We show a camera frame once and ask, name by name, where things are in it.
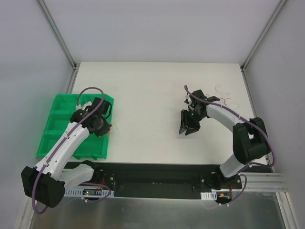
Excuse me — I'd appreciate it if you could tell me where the white thin wire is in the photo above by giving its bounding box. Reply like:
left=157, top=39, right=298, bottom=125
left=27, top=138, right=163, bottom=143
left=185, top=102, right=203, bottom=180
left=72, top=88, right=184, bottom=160
left=214, top=83, right=241, bottom=109

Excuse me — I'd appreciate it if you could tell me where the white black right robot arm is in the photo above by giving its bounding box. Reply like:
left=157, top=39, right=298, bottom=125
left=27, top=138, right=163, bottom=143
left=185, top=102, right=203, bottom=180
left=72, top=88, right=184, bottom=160
left=179, top=85, right=272, bottom=188

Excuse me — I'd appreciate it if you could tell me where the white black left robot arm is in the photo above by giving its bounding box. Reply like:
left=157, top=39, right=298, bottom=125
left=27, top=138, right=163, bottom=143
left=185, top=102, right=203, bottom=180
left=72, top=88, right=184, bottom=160
left=21, top=97, right=112, bottom=208

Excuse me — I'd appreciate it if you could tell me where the green plastic compartment tray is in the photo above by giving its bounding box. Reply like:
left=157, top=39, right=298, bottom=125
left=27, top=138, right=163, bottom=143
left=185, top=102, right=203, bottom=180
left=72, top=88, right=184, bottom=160
left=35, top=93, right=115, bottom=160

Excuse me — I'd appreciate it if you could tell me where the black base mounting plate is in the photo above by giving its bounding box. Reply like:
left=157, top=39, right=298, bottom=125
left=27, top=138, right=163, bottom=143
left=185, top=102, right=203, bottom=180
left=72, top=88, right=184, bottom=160
left=73, top=162, right=246, bottom=198

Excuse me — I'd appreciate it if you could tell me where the aluminium frame post left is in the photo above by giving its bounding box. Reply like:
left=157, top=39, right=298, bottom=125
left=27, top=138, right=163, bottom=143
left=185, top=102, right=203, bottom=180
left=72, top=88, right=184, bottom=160
left=37, top=0, right=81, bottom=70

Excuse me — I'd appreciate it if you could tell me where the aluminium frame post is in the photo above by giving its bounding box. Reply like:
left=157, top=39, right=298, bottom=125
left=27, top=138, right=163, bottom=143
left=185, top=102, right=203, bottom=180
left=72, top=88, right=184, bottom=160
left=240, top=0, right=289, bottom=72
left=37, top=0, right=81, bottom=70

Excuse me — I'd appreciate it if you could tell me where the white slotted cable duct right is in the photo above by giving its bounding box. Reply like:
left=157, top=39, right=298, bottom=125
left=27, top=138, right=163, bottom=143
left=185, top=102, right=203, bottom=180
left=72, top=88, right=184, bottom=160
left=200, top=191, right=217, bottom=201

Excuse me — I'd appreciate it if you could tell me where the white slotted cable duct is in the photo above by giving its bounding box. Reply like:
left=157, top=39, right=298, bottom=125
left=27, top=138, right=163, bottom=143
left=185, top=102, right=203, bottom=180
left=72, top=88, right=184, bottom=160
left=64, top=188, right=114, bottom=198
left=200, top=191, right=217, bottom=201

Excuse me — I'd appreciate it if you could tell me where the white slotted cable duct left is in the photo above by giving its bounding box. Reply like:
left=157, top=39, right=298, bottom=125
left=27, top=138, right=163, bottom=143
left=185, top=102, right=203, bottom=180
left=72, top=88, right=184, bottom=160
left=64, top=188, right=114, bottom=198

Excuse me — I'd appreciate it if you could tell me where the aluminium extrusion rail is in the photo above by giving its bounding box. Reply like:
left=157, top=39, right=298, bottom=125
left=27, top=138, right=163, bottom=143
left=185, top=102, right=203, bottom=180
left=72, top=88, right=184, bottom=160
left=244, top=173, right=288, bottom=192

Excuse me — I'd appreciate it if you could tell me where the aluminium frame post right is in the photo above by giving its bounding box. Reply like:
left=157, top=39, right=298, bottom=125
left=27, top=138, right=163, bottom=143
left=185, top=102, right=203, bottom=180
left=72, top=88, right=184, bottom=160
left=240, top=0, right=289, bottom=72

